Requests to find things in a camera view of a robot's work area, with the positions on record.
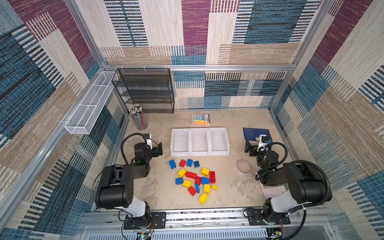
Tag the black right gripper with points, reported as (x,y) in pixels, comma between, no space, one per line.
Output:
(251,147)

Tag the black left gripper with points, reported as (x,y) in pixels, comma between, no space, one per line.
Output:
(157,149)

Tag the blue tall brick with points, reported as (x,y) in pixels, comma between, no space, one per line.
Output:
(172,164)

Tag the yellow brick pile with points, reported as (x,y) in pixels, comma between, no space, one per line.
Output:
(182,173)

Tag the long red brick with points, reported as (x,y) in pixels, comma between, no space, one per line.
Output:
(191,175)
(212,177)

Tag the small blue brick bottom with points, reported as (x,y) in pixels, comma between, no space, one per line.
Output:
(197,188)

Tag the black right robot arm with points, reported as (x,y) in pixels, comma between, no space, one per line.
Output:
(308,185)

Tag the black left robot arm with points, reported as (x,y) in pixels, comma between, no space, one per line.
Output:
(116,187)

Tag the blue notebook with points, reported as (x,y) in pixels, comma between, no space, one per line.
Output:
(253,135)

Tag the tape roll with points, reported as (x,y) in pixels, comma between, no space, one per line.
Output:
(243,167)

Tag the red brick top row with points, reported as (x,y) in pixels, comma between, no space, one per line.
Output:
(182,163)

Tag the white right bin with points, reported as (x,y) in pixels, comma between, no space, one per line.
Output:
(219,142)

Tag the blue brick top row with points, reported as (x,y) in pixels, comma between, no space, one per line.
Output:
(189,163)

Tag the white middle bin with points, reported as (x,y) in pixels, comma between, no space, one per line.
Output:
(200,143)

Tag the red brick centre small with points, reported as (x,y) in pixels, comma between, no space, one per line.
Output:
(198,180)

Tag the pencil cup with pencils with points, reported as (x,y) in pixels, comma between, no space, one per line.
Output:
(136,111)

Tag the red brick bottom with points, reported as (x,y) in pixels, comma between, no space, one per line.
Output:
(192,191)

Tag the highlighter marker pack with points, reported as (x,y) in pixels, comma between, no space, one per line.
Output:
(201,119)

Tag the long yellow brick bottom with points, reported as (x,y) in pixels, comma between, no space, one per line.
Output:
(203,198)

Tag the black wire shelf rack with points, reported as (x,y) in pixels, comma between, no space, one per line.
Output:
(151,88)

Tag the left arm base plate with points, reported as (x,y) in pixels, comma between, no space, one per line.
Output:
(146,222)

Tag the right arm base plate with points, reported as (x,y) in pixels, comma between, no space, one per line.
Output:
(261,217)

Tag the white mesh wall basket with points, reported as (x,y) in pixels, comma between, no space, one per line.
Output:
(87,112)

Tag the aluminium front rail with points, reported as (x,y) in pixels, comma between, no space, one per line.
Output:
(209,224)

